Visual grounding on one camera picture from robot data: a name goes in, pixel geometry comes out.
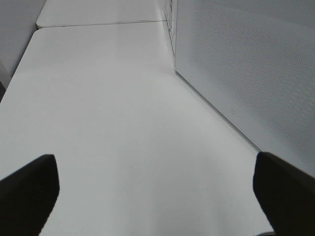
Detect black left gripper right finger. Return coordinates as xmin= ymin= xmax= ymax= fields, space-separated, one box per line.
xmin=252 ymin=152 xmax=315 ymax=236

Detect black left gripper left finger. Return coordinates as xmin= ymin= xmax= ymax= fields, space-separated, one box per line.
xmin=0 ymin=154 xmax=60 ymax=236

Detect white microwave door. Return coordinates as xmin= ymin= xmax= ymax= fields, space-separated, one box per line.
xmin=173 ymin=0 xmax=315 ymax=175

